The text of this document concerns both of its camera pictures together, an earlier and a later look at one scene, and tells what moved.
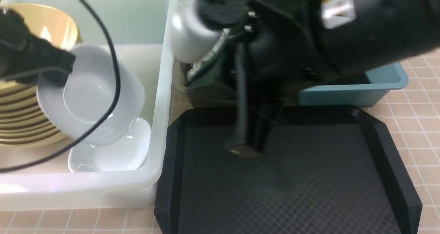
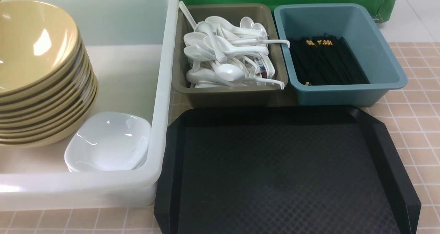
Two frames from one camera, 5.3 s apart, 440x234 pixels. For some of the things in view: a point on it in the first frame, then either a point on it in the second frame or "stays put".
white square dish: (89, 91) to (108, 141)
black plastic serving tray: (323, 169) stays put
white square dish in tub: (132, 152) stays put
